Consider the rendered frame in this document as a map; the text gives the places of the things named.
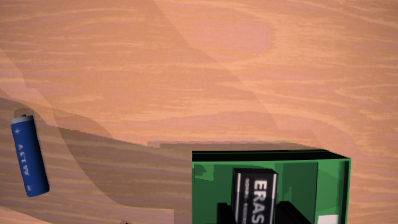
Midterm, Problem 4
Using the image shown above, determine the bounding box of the green three-compartment bin rack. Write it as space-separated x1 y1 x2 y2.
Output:
192 149 351 224

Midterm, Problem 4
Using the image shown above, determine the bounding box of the blue aa battery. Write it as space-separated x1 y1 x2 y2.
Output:
10 114 50 197

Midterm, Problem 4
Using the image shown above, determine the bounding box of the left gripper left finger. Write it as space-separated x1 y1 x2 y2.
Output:
217 203 237 224

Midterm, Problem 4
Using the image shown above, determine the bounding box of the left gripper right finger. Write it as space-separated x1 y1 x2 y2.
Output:
275 201 312 224

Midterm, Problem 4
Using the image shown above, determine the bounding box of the black and white eraser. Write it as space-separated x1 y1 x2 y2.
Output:
231 168 278 224

